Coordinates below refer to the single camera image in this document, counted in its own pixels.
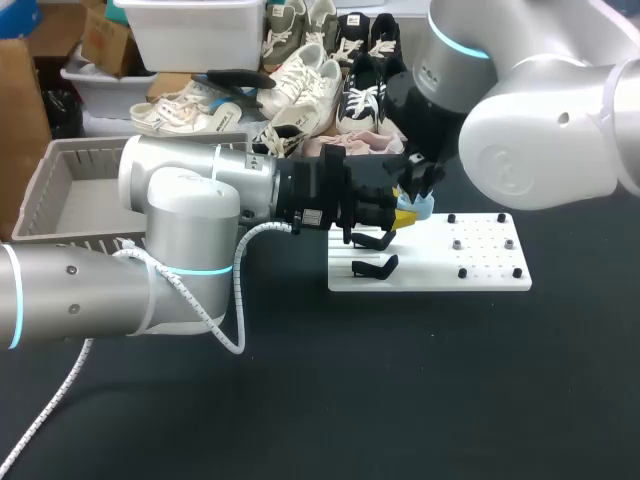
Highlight large cardboard box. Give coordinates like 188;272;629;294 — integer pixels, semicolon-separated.
0;37;54;242

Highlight light blue earbud case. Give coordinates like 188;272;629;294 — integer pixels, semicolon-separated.
396;193;436;222

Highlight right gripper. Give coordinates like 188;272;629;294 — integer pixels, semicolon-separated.
381;71;469;205

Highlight white plate with black stands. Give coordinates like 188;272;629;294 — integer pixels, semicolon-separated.
327;212;534;293

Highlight pink cloth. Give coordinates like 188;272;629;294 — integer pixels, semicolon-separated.
301;130;407;157

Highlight white sneaker with insole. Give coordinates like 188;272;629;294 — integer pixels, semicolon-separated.
129;78;244;137

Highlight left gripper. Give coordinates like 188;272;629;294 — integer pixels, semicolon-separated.
276;145;419;246

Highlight grey slotted basket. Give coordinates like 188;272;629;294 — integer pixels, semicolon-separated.
10;131;251;247

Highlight grey plastic bin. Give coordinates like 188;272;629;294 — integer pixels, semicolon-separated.
59;63;159;121

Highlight white plastic bin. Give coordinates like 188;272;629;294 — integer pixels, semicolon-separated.
113;0;269;74

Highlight black shoe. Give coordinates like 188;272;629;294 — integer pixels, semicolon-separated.
251;124;307;158

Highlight small cardboard box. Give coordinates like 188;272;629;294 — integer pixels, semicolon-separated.
81;3;140;80

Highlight white cable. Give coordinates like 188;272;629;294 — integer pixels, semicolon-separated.
0;222;297;480

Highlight black sneaker white laces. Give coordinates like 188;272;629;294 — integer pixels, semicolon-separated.
329;13;374;65
334;52;387;136
368;13;404;62

